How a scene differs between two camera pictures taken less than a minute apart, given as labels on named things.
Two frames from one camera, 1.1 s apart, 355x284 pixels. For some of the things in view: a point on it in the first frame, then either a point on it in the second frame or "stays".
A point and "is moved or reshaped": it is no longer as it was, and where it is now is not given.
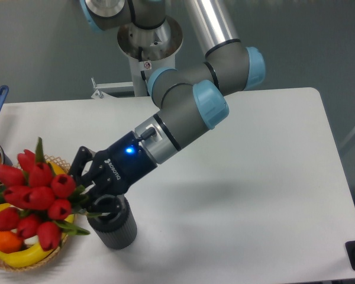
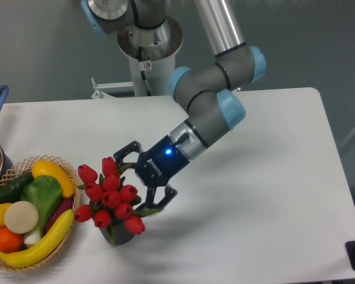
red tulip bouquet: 37,202 is moved or reshaped
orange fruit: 6,241 stays
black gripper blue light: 115,167 to 155,166
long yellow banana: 33,255 stays
